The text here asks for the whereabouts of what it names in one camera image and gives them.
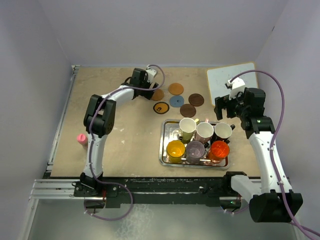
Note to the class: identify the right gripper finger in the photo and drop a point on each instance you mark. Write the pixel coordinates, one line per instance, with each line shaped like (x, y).
(230, 113)
(218, 112)

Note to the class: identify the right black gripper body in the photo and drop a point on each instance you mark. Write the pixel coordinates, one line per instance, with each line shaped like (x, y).
(237, 103)

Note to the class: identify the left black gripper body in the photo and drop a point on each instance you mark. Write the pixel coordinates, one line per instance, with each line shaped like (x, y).
(144, 86)

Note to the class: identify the light brown wooden coaster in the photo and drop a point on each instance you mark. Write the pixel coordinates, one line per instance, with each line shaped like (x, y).
(158, 95)

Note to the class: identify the black mug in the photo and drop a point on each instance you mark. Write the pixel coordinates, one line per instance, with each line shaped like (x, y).
(223, 131)

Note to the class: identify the dark brown coaster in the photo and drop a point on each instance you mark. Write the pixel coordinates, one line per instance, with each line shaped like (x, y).
(196, 99)
(188, 110)

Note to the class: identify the yellow black-rimmed coaster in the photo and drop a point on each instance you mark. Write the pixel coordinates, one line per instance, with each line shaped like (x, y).
(161, 108)

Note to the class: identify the yellow-green mug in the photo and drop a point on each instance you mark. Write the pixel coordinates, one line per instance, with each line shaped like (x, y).
(187, 128)

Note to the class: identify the orange-brown wooden coaster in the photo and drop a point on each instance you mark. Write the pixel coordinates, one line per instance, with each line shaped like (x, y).
(176, 89)

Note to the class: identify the blue coaster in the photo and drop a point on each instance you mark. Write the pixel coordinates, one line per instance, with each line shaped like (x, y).
(176, 101)

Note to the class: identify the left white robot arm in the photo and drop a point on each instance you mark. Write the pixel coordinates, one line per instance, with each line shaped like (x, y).
(100, 114)

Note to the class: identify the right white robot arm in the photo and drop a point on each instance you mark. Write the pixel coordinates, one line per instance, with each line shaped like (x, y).
(274, 201)

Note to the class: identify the orange translucent cup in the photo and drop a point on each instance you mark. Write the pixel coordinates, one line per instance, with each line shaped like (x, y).
(219, 150)

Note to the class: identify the purple translucent cup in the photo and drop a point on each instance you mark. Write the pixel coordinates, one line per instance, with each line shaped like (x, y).
(194, 151)

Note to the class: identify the yellow translucent cup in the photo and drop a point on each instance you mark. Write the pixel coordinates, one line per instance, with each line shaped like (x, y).
(175, 150)

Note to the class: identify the pink mug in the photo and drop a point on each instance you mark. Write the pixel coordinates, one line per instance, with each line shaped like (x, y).
(204, 132)

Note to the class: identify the white whiteboard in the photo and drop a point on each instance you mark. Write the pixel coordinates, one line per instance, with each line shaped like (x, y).
(218, 76)

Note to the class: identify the silver metal tray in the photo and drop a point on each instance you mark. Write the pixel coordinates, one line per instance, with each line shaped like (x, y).
(170, 132)

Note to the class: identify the pink cylinder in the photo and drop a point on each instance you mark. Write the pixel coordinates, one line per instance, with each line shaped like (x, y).
(82, 139)

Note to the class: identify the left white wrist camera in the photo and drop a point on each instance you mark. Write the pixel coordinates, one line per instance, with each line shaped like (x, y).
(151, 73)

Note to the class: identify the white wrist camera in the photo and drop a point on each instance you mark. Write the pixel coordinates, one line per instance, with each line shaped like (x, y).
(236, 86)
(151, 73)

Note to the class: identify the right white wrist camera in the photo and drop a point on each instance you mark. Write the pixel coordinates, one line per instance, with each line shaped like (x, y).
(236, 86)

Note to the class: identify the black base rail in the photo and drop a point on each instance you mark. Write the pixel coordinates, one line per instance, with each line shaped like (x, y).
(207, 191)

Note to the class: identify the aluminium frame rail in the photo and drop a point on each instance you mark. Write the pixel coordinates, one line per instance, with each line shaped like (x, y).
(47, 187)

